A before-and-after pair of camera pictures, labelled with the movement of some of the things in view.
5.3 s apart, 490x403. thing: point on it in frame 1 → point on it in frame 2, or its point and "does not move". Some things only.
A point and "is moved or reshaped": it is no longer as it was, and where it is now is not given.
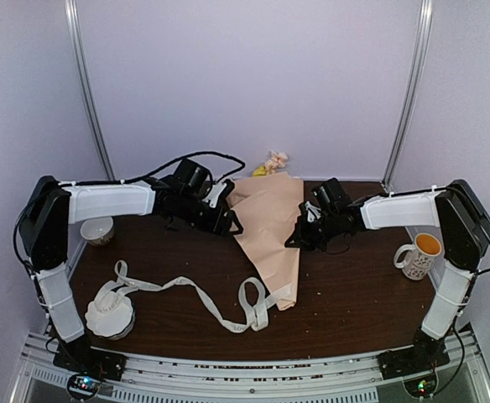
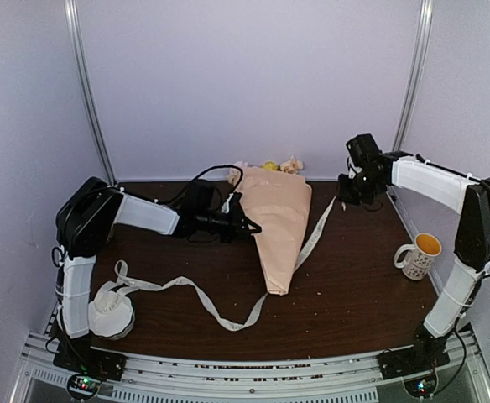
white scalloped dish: (112, 324) does not move
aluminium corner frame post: (413, 97) does not move
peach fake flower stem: (278, 160) → (292, 165)
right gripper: (301, 238) → (344, 193)
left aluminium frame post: (71, 13) does not move
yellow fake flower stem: (259, 171) → (270, 164)
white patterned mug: (419, 256) does not move
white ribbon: (122, 285) is moved or reshaped
